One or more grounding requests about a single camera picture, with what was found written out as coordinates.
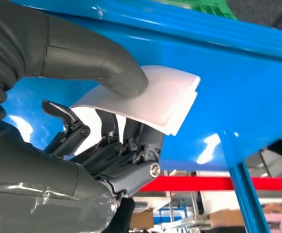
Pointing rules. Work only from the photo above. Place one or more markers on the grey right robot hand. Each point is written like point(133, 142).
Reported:
point(34, 193)

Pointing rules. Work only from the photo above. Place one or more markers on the blue metal shelf rack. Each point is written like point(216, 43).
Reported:
point(228, 80)

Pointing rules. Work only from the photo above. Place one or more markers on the person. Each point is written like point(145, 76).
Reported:
point(121, 218)

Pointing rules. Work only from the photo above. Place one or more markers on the brown cardboard box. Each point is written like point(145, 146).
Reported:
point(226, 218)
point(142, 220)

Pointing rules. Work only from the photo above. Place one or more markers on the red barrier belt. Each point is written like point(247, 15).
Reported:
point(204, 184)

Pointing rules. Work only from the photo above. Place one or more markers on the green folding plastic crate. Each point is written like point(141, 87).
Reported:
point(211, 8)

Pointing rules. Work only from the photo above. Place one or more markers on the pink box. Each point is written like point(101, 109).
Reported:
point(276, 223)

